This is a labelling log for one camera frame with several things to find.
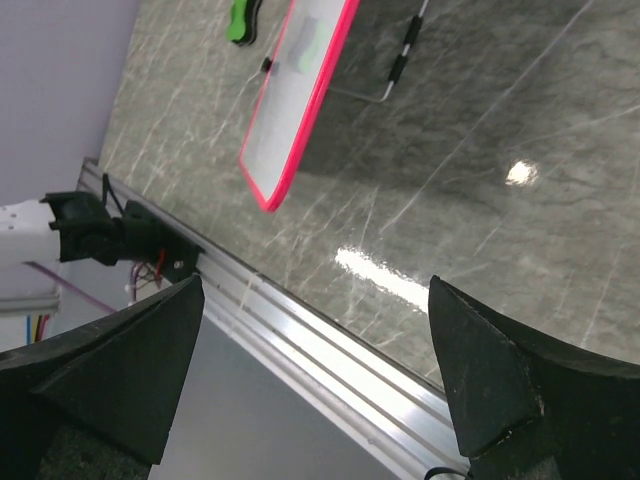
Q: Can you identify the green whiteboard eraser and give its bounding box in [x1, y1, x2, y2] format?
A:
[226, 0, 262, 47]

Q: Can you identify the grey wire whiteboard stand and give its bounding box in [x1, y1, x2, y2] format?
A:
[329, 0, 429, 104]

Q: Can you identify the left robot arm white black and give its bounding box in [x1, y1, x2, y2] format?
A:
[1, 191, 130, 266]

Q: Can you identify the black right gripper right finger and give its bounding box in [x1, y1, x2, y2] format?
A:
[428, 276, 639, 479]

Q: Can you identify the pink framed whiteboard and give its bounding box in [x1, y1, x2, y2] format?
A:
[239, 1, 359, 212]

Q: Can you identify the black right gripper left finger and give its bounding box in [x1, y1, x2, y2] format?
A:
[1, 275, 204, 479]

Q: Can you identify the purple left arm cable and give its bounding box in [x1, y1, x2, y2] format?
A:
[29, 262, 119, 316]

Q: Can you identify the aluminium mounting rail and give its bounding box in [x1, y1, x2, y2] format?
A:
[74, 156, 474, 480]

